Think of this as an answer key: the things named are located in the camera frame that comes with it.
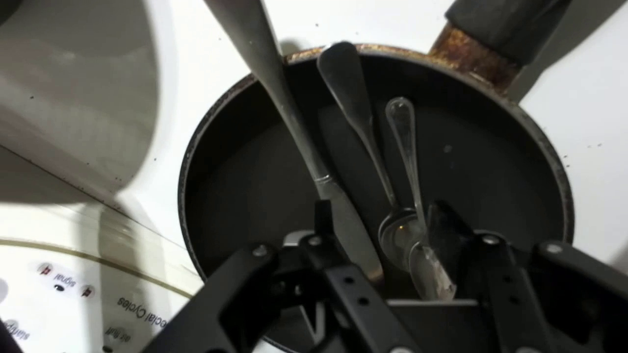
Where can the black frying pan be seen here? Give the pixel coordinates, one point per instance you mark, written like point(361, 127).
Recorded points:
point(484, 168)

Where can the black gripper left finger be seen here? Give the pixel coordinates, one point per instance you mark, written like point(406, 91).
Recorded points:
point(229, 313)

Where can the white washing machine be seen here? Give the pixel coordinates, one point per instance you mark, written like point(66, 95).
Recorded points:
point(98, 103)

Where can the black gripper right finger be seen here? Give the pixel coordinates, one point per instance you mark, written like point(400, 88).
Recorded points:
point(559, 301)

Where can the silver spoon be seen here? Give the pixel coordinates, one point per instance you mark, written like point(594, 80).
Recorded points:
point(410, 235)
point(341, 72)

